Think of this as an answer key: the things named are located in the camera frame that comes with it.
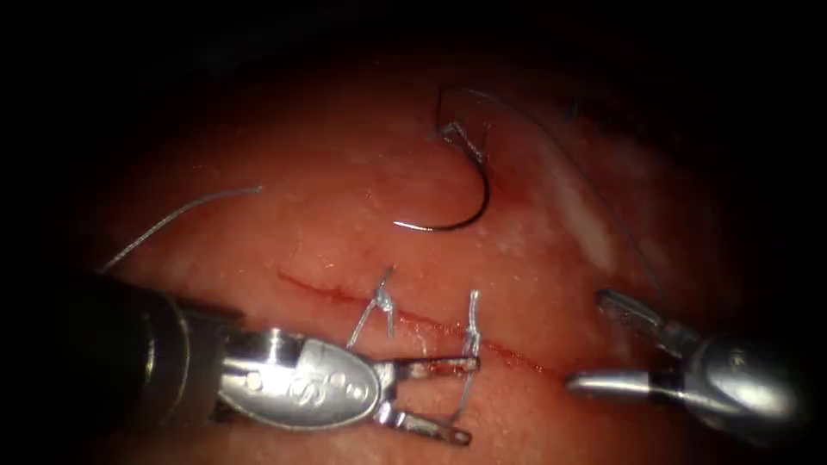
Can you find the right arm needle driver jaw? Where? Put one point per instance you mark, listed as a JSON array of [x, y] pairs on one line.
[[607, 383], [630, 310]]

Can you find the left arm needle driver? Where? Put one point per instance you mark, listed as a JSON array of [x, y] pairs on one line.
[[310, 387]]

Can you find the left arm needle driver jaw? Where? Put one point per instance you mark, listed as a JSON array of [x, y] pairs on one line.
[[426, 423], [439, 368]]

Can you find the right arm needle driver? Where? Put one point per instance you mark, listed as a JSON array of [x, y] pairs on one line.
[[743, 378]]

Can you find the dark left arm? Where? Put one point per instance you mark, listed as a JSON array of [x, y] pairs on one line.
[[123, 349]]

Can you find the curved steel needle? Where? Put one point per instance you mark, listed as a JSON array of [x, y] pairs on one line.
[[483, 190]]

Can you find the tissue pad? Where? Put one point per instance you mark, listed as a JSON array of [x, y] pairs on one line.
[[362, 194]]

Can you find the cut blue thread piece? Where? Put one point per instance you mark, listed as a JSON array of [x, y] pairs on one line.
[[169, 217]]

